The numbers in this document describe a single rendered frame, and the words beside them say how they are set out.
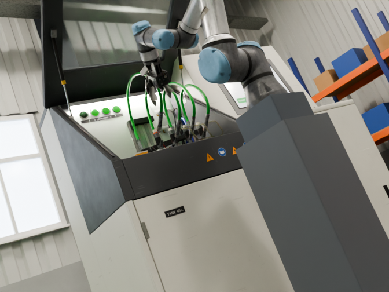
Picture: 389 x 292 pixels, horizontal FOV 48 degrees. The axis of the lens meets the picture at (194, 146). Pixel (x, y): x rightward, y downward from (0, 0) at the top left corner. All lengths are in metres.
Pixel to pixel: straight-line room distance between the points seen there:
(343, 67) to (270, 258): 5.86
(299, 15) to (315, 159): 8.12
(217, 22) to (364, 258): 0.85
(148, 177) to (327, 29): 7.67
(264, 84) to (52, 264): 4.73
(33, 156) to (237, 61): 4.98
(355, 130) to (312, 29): 6.94
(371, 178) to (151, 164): 1.16
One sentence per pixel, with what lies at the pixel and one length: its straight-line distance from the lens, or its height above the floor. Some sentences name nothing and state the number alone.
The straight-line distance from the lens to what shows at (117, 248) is 1.84.
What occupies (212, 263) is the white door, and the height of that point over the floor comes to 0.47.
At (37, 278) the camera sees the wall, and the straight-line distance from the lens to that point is 5.80.
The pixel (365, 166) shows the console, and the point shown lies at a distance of 2.36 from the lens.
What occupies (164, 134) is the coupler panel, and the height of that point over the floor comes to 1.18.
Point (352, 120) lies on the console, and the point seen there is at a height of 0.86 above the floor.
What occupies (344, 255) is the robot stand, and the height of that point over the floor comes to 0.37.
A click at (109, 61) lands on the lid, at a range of 2.34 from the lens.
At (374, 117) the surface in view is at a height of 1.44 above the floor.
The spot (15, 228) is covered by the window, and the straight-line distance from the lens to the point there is 5.86.
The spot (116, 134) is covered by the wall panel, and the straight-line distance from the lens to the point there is 2.32.
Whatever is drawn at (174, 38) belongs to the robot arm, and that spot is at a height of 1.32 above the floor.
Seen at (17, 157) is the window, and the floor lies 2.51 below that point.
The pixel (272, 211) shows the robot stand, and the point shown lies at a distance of 1.46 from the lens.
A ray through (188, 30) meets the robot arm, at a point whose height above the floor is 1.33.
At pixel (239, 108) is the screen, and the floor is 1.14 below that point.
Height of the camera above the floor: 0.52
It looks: 13 degrees up
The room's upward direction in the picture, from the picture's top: 22 degrees counter-clockwise
